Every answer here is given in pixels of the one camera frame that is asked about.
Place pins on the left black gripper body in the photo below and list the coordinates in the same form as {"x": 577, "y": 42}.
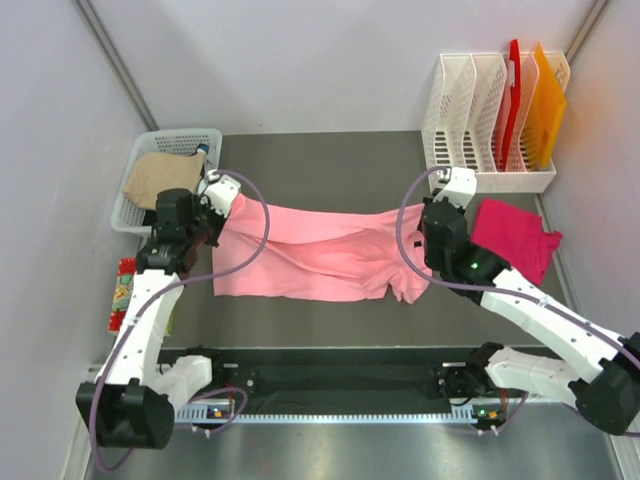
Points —
{"x": 208, "y": 224}

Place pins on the light pink t shirt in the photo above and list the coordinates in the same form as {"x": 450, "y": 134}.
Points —
{"x": 334, "y": 257}

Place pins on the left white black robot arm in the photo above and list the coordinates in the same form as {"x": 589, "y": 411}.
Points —
{"x": 131, "y": 404}

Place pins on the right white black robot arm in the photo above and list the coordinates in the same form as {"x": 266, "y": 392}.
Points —
{"x": 595, "y": 370}

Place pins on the beige folded t shirt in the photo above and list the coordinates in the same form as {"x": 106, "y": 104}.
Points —
{"x": 155, "y": 172}

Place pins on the dark clothes in basket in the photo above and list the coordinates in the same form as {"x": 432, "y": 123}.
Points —
{"x": 204, "y": 150}

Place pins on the white plastic laundry basket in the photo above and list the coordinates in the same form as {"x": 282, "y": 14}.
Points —
{"x": 126, "y": 217}

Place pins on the red colourful book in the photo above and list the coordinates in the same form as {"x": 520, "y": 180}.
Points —
{"x": 122, "y": 294}

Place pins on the white mesh file organizer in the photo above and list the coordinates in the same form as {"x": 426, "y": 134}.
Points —
{"x": 459, "y": 127}

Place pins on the folded magenta t shirt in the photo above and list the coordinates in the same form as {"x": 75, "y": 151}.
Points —
{"x": 517, "y": 236}

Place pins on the red plastic folder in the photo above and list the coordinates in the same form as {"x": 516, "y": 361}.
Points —
{"x": 514, "y": 93}

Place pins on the orange plastic folder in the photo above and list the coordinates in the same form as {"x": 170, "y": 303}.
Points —
{"x": 546, "y": 113}

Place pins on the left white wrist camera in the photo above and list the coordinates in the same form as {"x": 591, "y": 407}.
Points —
{"x": 218, "y": 192}

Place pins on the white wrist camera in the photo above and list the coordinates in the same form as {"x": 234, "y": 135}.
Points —
{"x": 459, "y": 189}
{"x": 218, "y": 192}

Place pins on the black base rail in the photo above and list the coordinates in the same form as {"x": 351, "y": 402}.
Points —
{"x": 343, "y": 381}

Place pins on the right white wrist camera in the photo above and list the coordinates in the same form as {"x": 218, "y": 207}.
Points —
{"x": 459, "y": 189}

